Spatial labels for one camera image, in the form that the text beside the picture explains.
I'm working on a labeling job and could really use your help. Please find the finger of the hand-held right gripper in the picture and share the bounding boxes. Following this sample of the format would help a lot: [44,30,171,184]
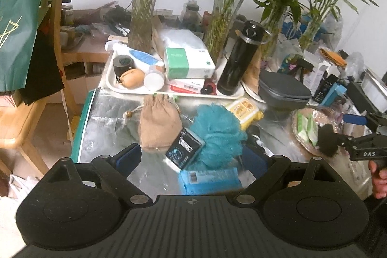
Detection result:
[331,133,363,153]
[344,113,378,127]

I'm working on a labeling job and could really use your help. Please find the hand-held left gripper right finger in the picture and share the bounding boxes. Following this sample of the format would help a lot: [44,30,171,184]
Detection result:
[236,145,337,206]

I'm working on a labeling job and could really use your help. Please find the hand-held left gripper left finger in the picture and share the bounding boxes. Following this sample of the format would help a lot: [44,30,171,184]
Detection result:
[50,143,153,206]

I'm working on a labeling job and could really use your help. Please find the black fuzzy puff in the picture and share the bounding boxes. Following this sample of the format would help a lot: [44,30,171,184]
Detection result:
[317,123,340,157]

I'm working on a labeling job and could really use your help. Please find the teal bath loofah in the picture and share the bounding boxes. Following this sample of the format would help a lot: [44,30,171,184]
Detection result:
[188,104,248,169]

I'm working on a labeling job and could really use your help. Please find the burlap drawstring pouch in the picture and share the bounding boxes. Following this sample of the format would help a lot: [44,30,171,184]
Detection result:
[123,94,183,152]

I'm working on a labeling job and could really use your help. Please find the blue wipes packet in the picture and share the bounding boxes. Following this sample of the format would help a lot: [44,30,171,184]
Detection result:
[177,167,244,196]

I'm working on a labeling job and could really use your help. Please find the yellow wet wipes pack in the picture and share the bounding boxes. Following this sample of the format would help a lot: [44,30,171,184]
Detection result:
[225,97,264,131]

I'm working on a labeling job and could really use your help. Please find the black printed packet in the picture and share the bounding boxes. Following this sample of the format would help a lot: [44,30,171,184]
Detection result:
[165,127,206,170]

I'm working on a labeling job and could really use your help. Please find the person's right hand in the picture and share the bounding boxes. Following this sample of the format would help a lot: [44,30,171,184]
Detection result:
[369,161,387,199]

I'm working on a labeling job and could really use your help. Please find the black appliance with white filter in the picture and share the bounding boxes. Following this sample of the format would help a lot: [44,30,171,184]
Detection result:
[348,69,387,113]

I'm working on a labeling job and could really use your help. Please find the blue box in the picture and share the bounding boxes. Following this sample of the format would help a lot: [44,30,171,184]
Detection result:
[320,83,348,107]

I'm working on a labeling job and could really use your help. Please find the silver foil mat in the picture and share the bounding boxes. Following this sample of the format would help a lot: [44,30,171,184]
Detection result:
[71,88,375,198]

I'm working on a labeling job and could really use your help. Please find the black box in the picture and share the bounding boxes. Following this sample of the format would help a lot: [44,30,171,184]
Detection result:
[313,74,341,103]

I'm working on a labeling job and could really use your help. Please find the woven basket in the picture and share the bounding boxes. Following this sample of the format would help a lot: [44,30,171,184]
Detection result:
[291,108,351,156]

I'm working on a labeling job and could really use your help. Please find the orange packet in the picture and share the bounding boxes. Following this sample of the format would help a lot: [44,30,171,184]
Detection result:
[319,47,348,68]

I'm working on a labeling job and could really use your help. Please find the small black tripod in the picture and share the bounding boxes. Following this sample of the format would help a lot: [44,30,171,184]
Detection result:
[290,59,315,83]

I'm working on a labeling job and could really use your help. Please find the grey zip case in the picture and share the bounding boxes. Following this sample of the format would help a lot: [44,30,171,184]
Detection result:
[258,69,312,109]

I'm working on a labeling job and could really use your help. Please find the white plastic tray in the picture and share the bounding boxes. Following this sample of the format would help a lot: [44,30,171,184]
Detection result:
[104,48,245,100]

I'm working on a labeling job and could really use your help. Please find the tan oval pouch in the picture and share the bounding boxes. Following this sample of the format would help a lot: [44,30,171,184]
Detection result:
[119,68,146,88]

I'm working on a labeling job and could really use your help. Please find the white bottle with orange label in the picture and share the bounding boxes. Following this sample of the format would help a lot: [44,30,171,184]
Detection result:
[143,65,166,92]

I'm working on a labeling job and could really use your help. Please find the colourful patterned cloth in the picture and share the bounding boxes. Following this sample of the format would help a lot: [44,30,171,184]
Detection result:
[280,54,303,74]

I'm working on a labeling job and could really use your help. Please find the white barcode box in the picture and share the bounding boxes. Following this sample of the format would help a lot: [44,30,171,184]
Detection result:
[167,78,206,92]

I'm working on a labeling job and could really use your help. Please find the black tape roll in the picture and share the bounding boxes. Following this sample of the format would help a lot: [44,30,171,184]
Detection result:
[113,54,135,77]

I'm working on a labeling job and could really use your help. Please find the white plastic bag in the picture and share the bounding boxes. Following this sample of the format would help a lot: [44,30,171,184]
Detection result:
[276,37,304,65]

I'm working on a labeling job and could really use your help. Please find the black thermos bottle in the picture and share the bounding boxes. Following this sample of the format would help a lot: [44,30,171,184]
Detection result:
[217,20,272,96]

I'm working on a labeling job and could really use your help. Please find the white spray bottle blue label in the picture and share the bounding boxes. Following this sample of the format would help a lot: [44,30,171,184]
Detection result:
[106,41,164,66]

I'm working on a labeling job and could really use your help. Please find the white paper bag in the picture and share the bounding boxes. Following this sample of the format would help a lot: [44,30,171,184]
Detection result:
[7,173,46,201]

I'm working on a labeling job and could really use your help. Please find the green and white tissue box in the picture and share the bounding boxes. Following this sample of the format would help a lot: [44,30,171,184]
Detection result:
[165,46,216,80]

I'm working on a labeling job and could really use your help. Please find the blue plastic bag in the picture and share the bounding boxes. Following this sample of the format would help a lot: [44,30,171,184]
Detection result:
[281,16,327,38]

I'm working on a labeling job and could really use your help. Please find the wooden side table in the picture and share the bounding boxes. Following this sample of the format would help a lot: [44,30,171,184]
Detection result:
[59,24,114,104]

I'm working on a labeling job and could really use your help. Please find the black cloth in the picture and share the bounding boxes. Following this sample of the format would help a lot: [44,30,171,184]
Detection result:
[22,28,65,106]

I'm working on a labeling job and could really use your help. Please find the white plastic pack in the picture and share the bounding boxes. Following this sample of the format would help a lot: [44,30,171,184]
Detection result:
[159,29,208,59]

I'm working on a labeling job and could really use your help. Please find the metal dish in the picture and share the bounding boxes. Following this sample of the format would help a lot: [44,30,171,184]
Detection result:
[60,30,87,50]

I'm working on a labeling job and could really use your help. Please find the wooden chair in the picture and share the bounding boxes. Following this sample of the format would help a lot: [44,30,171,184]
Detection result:
[0,0,82,177]

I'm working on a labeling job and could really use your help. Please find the dark glass jar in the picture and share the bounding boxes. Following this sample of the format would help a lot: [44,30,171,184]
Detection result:
[181,0,201,32]

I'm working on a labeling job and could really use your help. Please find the small glass jar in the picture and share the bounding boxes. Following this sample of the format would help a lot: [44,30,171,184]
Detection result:
[62,5,74,26]

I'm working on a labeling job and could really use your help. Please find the green fabric bag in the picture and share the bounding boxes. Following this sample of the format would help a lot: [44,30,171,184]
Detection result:
[0,0,62,92]

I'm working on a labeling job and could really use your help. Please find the black cable bundle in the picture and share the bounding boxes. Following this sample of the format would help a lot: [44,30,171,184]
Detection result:
[103,4,132,36]

